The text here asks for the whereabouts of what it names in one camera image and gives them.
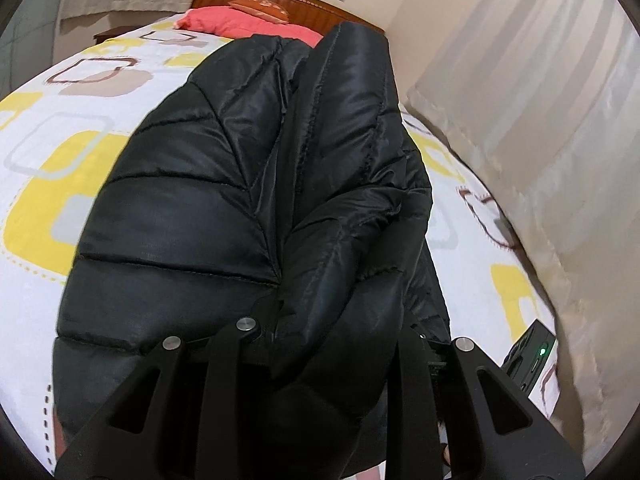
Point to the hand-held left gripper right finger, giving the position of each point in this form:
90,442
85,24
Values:
415,385

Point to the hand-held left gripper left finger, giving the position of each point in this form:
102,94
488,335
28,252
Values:
239,342

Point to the black puffer jacket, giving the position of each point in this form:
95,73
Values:
225,200

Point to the cream striped curtain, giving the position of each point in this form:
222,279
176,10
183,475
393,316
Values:
550,160

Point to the patterned white yellow bedsheet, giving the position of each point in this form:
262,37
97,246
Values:
60,170

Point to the pink pillow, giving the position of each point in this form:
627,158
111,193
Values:
215,22

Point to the wooden nightstand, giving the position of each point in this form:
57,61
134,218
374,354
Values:
111,35

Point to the orange patterned cushion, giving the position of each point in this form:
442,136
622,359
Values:
260,9

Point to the wooden headboard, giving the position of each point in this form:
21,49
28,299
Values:
300,2

